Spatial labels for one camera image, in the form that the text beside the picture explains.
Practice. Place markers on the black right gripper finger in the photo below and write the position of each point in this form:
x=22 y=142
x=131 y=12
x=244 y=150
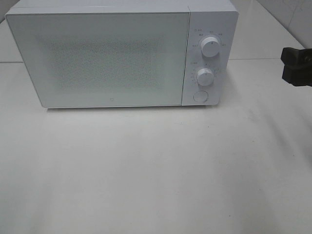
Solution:
x=295 y=57
x=298 y=75

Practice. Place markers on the white control knob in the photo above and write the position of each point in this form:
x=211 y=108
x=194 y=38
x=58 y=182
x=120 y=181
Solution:
x=210 y=46
x=205 y=77

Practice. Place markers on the round door release button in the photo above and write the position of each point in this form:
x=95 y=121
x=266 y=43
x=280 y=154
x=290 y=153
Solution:
x=201 y=96

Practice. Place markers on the white microwave door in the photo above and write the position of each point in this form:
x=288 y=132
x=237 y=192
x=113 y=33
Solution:
x=102 y=60

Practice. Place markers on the white microwave oven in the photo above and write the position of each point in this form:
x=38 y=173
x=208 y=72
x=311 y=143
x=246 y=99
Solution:
x=206 y=18

